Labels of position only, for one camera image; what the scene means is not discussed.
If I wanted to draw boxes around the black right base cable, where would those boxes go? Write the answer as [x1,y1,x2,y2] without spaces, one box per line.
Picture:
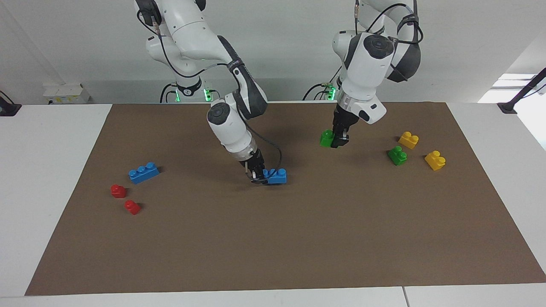
[160,82,177,104]

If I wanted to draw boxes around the brown table mat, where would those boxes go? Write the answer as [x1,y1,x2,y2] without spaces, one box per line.
[25,101,546,296]

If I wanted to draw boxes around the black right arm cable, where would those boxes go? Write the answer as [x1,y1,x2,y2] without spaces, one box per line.
[136,9,283,185]

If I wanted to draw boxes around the black left base cable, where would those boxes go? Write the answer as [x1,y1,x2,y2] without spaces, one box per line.
[303,83,337,101]

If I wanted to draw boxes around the black base cable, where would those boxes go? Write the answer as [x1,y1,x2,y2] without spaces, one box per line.
[160,82,177,104]
[303,83,337,101]

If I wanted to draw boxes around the black table clamp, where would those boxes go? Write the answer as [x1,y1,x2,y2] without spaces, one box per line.
[0,91,22,116]

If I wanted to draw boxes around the yellow two-stud toy brick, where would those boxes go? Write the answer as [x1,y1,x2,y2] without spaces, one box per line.
[398,131,419,150]
[424,151,446,171]

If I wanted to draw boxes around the blue three-stud toy brick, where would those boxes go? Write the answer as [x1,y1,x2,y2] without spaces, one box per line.
[261,168,288,185]
[128,162,160,185]

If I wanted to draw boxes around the white cardboard boxes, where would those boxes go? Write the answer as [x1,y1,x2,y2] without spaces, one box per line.
[43,83,91,104]

